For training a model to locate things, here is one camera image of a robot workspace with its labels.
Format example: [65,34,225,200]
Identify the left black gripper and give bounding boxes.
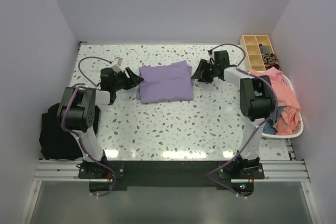
[112,68,144,92]

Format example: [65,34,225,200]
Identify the patterned cloth in box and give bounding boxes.
[258,44,281,70]

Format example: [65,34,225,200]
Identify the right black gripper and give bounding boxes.
[191,59,218,83]

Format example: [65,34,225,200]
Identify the purple t shirt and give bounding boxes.
[136,60,194,104]

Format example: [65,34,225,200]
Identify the aluminium rail frame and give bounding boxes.
[33,140,312,183]

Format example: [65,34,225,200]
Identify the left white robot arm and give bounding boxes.
[56,67,144,178]

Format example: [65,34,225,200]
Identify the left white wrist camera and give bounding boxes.
[110,57,123,73]

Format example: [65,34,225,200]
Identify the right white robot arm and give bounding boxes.
[191,50,278,178]

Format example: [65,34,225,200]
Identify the blue t shirt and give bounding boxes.
[263,106,285,135]

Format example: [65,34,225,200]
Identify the pink t shirt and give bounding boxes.
[247,67,301,136]

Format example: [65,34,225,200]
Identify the black mounting base plate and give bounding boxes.
[77,159,265,196]

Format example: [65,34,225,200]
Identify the black folded t shirt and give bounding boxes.
[39,103,100,161]

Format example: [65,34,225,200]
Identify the wooden compartment box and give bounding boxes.
[240,35,275,71]

